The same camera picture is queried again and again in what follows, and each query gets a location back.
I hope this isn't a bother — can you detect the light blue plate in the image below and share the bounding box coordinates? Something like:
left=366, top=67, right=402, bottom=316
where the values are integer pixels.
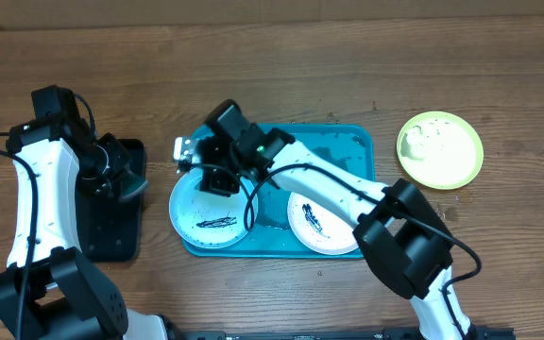
left=169, top=168, right=254, bottom=249

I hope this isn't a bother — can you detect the teal plastic serving tray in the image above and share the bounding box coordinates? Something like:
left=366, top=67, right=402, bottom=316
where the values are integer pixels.
left=183, top=124, right=375, bottom=259

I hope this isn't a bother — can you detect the yellow-green plate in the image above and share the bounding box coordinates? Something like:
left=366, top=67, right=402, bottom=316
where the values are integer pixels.
left=396, top=110, right=485, bottom=190

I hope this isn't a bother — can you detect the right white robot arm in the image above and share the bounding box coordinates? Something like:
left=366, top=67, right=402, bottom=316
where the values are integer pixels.
left=196, top=99, right=483, bottom=339

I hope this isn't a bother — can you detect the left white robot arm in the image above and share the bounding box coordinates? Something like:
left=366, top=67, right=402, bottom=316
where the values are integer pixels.
left=0, top=85, right=181, bottom=340

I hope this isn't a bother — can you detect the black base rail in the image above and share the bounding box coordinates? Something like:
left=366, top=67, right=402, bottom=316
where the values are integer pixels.
left=178, top=327, right=517, bottom=340

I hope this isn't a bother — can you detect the black rectangular water tray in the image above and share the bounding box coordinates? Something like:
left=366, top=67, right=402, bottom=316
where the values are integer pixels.
left=76, top=139, right=146, bottom=263

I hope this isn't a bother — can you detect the white plate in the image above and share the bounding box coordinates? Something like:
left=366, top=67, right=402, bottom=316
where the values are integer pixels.
left=287, top=193, right=357, bottom=256

